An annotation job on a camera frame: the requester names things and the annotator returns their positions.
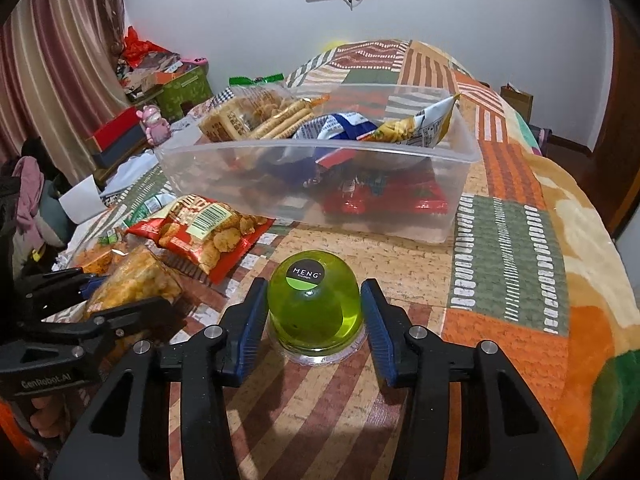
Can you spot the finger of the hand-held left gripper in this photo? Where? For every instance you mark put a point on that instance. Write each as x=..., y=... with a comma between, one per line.
x=140, y=315
x=92, y=282

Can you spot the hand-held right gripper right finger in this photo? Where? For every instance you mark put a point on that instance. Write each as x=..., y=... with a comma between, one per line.
x=380, y=330

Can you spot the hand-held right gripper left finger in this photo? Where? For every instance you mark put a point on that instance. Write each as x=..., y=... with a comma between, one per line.
x=247, y=330

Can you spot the clear bag of yellow puffs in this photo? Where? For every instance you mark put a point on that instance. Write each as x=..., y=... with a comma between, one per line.
x=135, y=280

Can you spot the green jelly cup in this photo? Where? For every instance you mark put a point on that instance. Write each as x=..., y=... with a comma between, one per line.
x=312, y=305

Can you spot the red snack packet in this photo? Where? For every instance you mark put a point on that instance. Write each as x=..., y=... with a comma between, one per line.
x=385, y=197

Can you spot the clear plastic storage container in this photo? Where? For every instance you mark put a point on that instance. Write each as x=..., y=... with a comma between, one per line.
x=225, y=180

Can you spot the yellow fries snack packet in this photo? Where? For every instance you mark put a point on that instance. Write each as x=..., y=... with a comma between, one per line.
x=415, y=127

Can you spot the blue white snack packet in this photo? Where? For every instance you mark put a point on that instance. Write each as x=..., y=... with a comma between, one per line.
x=335, y=127

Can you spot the square cracker packet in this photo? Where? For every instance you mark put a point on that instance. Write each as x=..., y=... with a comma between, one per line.
x=225, y=122

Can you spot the biscuit stick packet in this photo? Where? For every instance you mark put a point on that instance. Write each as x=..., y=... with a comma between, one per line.
x=285, y=117

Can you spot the green-sealed bag of round crisps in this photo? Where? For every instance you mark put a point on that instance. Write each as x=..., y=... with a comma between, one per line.
x=267, y=100

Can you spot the orange crisps packet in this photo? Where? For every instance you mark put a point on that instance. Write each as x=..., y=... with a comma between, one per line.
x=97, y=257

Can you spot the grey cloth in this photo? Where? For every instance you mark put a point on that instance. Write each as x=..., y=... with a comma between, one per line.
x=55, y=215

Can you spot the white paper sheet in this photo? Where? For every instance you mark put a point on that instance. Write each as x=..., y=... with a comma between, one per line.
x=82, y=200

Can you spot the green white snack packet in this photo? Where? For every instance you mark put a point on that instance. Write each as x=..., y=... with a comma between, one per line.
x=150, y=208

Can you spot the red packet of fried bites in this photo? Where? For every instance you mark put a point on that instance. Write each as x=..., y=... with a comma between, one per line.
x=210, y=230

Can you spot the pink cloth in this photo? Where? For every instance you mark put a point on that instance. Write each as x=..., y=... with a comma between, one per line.
x=29, y=195

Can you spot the white cloth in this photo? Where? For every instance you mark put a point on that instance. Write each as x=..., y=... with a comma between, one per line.
x=135, y=180

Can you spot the dark grey box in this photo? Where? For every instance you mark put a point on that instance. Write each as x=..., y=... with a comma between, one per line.
x=122, y=152

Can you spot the patchwork striped blanket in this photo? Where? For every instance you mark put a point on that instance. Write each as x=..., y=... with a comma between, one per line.
x=500, y=240

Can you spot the red box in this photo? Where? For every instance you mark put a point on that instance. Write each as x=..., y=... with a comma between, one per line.
x=115, y=130

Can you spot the pink toy figure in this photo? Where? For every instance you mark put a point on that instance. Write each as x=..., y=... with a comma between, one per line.
x=155, y=125

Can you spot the checkered patterned blanket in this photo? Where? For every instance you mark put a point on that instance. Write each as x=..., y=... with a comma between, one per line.
x=210, y=107

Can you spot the green cardboard box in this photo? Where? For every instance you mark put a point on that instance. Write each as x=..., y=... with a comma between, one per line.
x=187, y=90

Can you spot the pile of papers and boxes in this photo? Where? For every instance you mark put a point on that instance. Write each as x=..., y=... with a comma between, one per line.
x=150, y=75

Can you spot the striped curtain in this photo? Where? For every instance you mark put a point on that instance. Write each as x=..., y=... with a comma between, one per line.
x=55, y=60

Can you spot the red plastic bag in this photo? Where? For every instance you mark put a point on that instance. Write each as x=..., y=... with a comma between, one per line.
x=142, y=45

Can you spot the brown paper bag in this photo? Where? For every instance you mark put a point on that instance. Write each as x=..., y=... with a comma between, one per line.
x=517, y=102

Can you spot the wooden door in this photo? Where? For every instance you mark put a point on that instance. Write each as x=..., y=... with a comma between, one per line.
x=625, y=135

